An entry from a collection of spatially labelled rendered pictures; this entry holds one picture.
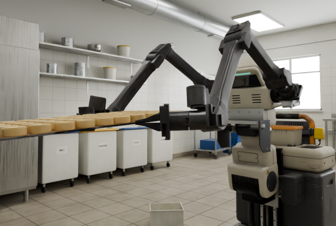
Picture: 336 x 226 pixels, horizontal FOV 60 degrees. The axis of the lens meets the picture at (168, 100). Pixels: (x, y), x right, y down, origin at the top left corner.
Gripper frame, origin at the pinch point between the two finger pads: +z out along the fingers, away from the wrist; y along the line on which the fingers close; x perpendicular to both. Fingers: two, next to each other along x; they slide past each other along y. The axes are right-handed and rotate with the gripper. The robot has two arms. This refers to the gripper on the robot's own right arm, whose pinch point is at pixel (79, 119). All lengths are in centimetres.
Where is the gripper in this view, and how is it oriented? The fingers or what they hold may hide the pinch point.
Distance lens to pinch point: 117.4
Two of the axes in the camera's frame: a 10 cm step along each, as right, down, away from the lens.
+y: -0.4, -10.0, 0.2
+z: -0.5, -0.1, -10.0
